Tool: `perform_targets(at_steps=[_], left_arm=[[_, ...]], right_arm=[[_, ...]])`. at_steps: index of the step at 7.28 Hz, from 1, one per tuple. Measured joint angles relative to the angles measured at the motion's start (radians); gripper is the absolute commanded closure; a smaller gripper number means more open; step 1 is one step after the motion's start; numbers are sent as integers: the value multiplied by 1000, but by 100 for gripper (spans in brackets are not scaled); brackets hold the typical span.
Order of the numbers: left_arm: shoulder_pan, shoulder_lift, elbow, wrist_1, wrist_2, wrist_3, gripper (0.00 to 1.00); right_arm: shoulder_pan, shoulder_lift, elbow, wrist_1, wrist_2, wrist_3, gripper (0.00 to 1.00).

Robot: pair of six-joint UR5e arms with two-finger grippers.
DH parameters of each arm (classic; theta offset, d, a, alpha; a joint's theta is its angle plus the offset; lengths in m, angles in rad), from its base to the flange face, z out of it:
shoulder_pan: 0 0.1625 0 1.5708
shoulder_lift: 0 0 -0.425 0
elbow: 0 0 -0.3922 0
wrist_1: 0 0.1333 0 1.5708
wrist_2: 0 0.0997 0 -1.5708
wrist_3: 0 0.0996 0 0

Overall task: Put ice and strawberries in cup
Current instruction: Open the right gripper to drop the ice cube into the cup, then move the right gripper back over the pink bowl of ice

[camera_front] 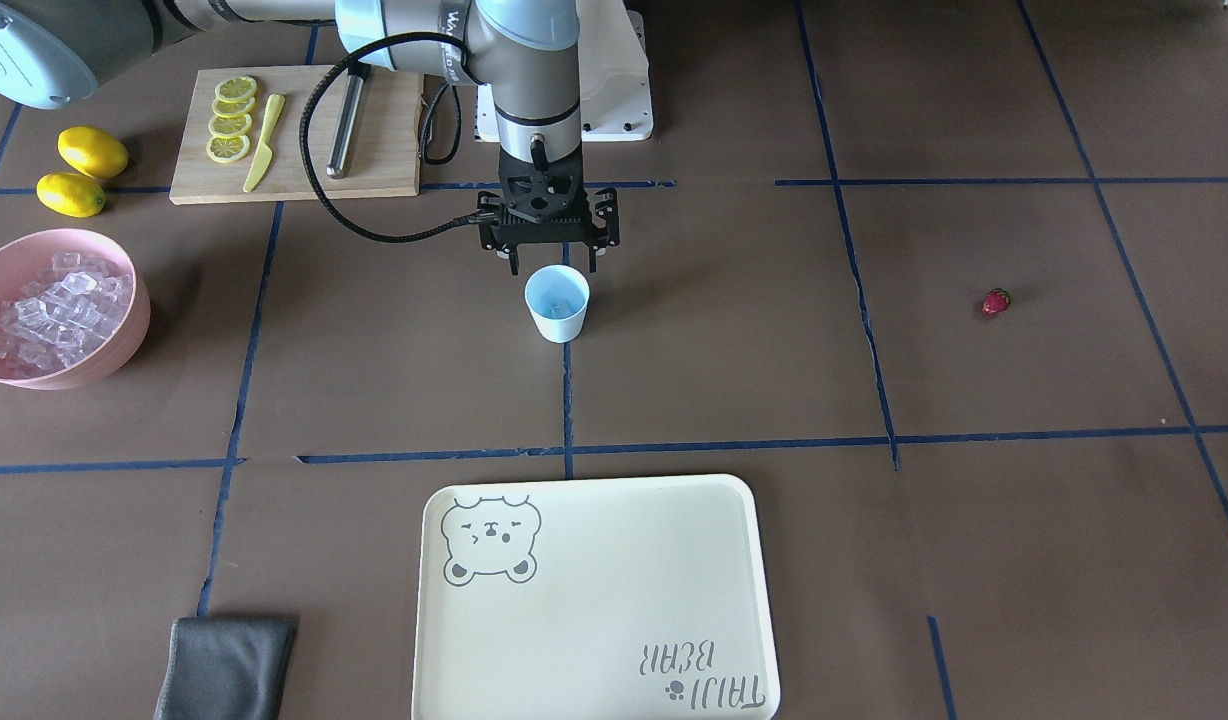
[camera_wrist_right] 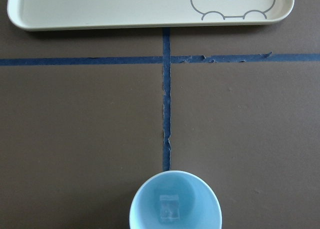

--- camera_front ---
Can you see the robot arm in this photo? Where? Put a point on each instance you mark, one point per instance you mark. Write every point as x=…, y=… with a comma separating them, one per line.
x=53, y=53

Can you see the clear ice cubes pile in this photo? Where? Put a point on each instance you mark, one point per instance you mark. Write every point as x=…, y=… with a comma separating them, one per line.
x=63, y=315

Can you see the steel rod muddler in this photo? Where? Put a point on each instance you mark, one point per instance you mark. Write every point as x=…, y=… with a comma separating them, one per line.
x=338, y=163

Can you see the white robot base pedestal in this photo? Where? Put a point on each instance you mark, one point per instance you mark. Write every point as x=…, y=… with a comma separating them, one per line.
x=615, y=102

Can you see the red strawberry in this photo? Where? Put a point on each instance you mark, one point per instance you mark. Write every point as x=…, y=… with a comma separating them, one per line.
x=995, y=302

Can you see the yellow plastic knife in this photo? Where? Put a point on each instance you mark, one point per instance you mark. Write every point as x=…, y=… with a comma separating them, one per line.
x=263, y=154

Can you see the blue plastic cup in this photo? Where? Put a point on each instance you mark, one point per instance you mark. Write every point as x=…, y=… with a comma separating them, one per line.
x=557, y=296

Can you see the pink bowl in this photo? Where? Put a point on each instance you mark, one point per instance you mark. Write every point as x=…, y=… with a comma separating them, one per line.
x=21, y=259

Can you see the lemon slice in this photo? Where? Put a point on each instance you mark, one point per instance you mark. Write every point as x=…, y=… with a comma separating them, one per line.
x=233, y=108
x=230, y=127
x=227, y=150
x=236, y=89

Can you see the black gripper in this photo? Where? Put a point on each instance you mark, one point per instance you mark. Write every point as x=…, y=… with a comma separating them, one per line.
x=606, y=212

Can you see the dark grey folded cloth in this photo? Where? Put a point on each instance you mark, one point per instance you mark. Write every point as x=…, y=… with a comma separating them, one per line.
x=226, y=667

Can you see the wooden cutting board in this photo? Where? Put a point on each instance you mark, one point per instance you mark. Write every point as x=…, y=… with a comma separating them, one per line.
x=384, y=160

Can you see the cream bear tray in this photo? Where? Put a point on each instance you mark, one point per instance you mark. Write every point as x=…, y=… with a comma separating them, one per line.
x=621, y=598

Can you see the yellow lemon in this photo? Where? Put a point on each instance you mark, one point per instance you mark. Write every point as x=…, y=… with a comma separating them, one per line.
x=71, y=194
x=93, y=152

